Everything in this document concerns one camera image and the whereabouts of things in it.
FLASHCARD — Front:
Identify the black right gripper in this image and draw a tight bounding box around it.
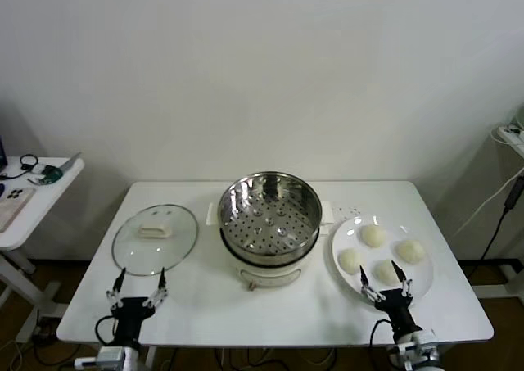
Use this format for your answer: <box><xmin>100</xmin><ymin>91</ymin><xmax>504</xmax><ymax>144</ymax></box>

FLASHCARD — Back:
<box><xmin>359</xmin><ymin>260</ymin><xmax>414</xmax><ymax>335</ymax></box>

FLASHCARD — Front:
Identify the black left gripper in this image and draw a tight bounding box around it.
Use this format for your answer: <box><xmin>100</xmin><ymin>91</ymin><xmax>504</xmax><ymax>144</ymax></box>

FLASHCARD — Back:
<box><xmin>106</xmin><ymin>266</ymin><xmax>169</xmax><ymax>342</ymax></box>

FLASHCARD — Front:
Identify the white steamed baozi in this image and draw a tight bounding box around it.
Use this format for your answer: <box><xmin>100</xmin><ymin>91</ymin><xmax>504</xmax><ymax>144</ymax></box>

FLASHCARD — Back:
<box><xmin>338</xmin><ymin>248</ymin><xmax>364</xmax><ymax>274</ymax></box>
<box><xmin>359</xmin><ymin>224</ymin><xmax>388</xmax><ymax>249</ymax></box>
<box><xmin>374</xmin><ymin>259</ymin><xmax>400</xmax><ymax>285</ymax></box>
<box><xmin>395</xmin><ymin>238</ymin><xmax>426</xmax><ymax>264</ymax></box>

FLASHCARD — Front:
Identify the glass lid with white handle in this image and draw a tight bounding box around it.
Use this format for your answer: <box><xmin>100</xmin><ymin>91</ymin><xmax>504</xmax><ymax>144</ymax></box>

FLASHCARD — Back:
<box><xmin>111</xmin><ymin>203</ymin><xmax>200</xmax><ymax>277</ymax></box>

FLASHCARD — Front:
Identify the stainless steel steamer basket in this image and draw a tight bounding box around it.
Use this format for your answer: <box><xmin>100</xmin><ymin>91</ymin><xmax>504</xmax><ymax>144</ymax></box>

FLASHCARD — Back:
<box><xmin>216</xmin><ymin>170</ymin><xmax>323</xmax><ymax>265</ymax></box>

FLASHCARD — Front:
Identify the white round plate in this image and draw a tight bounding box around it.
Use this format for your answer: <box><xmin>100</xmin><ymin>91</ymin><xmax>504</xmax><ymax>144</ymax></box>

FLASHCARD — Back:
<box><xmin>330</xmin><ymin>215</ymin><xmax>435</xmax><ymax>308</ymax></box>

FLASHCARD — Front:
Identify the white table leg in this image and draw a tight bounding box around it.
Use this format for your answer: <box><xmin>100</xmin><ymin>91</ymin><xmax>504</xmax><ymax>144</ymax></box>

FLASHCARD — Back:
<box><xmin>142</xmin><ymin>346</ymin><xmax>159</xmax><ymax>371</ymax></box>

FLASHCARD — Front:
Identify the white electric cooking pot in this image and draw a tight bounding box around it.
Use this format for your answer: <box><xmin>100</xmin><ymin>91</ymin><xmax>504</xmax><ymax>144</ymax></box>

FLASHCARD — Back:
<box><xmin>206</xmin><ymin>201</ymin><xmax>335</xmax><ymax>292</ymax></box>

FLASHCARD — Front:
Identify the white side table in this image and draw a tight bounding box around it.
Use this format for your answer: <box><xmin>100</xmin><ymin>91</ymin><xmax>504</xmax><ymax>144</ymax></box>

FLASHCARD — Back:
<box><xmin>0</xmin><ymin>156</ymin><xmax>86</xmax><ymax>343</ymax></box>

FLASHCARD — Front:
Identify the grey flat panel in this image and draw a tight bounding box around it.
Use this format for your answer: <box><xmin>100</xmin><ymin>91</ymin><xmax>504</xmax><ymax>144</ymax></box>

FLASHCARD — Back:
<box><xmin>59</xmin><ymin>151</ymin><xmax>84</xmax><ymax>174</ymax></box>

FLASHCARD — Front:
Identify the white phone with lenses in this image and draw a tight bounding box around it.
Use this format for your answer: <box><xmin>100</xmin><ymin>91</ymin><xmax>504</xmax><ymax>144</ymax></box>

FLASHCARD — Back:
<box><xmin>4</xmin><ymin>186</ymin><xmax>33</xmax><ymax>202</ymax></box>

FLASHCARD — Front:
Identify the white power strip with plugs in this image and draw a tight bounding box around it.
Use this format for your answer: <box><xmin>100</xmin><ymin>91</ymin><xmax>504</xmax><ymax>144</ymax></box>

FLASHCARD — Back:
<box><xmin>496</xmin><ymin>124</ymin><xmax>524</xmax><ymax>146</ymax></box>

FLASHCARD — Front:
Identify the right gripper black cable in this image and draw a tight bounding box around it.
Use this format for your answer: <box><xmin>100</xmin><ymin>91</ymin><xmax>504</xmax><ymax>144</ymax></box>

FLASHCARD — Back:
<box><xmin>369</xmin><ymin>319</ymin><xmax>394</xmax><ymax>347</ymax></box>

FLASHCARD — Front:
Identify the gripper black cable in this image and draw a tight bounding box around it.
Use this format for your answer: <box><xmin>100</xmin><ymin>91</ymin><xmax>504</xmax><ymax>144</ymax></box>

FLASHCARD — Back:
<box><xmin>369</xmin><ymin>319</ymin><xmax>394</xmax><ymax>347</ymax></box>
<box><xmin>95</xmin><ymin>314</ymin><xmax>120</xmax><ymax>346</ymax></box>

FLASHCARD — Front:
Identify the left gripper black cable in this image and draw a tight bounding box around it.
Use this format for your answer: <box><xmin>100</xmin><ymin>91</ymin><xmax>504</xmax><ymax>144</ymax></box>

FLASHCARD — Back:
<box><xmin>95</xmin><ymin>314</ymin><xmax>120</xmax><ymax>346</ymax></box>

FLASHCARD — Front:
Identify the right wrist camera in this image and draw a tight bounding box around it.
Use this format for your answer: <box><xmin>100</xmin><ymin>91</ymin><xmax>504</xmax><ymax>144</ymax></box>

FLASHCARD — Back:
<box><xmin>395</xmin><ymin>340</ymin><xmax>427</xmax><ymax>368</ymax></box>

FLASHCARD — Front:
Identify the white desk frame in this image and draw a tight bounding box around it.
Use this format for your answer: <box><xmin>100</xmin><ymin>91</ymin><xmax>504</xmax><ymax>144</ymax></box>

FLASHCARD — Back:
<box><xmin>454</xmin><ymin>137</ymin><xmax>524</xmax><ymax>301</ymax></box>

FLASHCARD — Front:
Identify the white power cable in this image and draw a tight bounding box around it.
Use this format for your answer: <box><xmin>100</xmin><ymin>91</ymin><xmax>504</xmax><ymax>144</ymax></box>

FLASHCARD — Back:
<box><xmin>452</xmin><ymin>170</ymin><xmax>524</xmax><ymax>237</ymax></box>

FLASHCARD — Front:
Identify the black cable with adapter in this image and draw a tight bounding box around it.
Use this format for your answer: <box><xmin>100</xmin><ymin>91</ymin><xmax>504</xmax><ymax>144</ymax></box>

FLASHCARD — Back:
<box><xmin>466</xmin><ymin>176</ymin><xmax>524</xmax><ymax>278</ymax></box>

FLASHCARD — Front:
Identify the black looped cable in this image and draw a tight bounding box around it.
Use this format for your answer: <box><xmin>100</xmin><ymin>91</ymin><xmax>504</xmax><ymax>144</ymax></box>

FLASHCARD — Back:
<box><xmin>0</xmin><ymin>153</ymin><xmax>40</xmax><ymax>180</ymax></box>

